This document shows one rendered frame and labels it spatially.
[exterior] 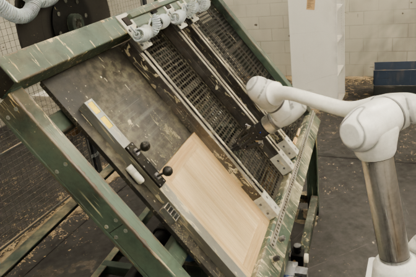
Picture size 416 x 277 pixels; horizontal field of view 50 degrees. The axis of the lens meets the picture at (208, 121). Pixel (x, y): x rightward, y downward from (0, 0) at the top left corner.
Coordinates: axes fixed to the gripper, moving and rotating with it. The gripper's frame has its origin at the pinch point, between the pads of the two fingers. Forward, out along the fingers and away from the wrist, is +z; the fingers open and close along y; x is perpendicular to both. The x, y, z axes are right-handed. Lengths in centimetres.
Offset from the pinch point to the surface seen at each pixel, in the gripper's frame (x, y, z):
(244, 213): 19.3, -23.5, 6.8
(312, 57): -375, -40, 39
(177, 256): 65, -8, 12
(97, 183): 79, 33, 3
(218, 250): 54, -18, 4
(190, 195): 41.6, 2.8, 6.7
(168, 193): 54, 11, 4
